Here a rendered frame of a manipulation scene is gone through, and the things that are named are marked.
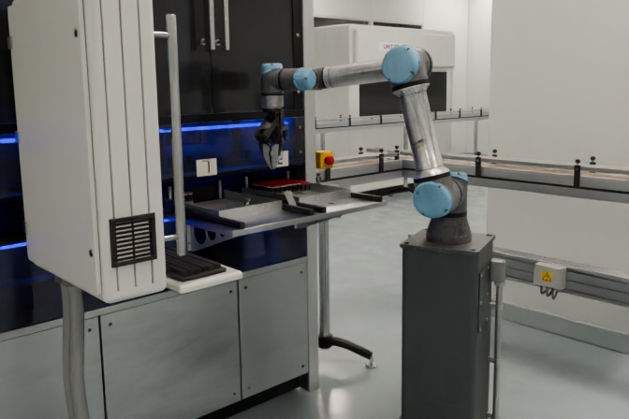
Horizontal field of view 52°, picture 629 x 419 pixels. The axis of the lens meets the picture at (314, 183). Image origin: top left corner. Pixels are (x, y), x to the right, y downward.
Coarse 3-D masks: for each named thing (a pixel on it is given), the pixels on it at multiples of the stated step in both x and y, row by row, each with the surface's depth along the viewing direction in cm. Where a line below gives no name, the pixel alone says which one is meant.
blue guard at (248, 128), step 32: (160, 128) 218; (192, 128) 226; (224, 128) 235; (256, 128) 245; (288, 128) 256; (0, 160) 184; (160, 160) 219; (192, 160) 227; (224, 160) 236; (256, 160) 247; (288, 160) 257; (0, 192) 185
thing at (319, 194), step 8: (312, 184) 261; (320, 184) 257; (248, 192) 250; (256, 192) 246; (264, 192) 243; (312, 192) 259; (320, 192) 258; (328, 192) 255; (336, 192) 240; (344, 192) 244; (296, 200) 230; (304, 200) 230; (312, 200) 232; (320, 200) 235; (328, 200) 238
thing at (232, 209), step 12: (228, 192) 245; (168, 204) 228; (204, 204) 236; (216, 204) 235; (228, 204) 235; (240, 204) 235; (252, 204) 234; (264, 204) 218; (276, 204) 221; (228, 216) 208; (240, 216) 211
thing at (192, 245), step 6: (186, 228) 228; (192, 228) 228; (192, 234) 228; (216, 234) 217; (192, 240) 229; (210, 240) 220; (216, 240) 217; (222, 240) 215; (192, 246) 229; (198, 246) 226; (204, 246) 223
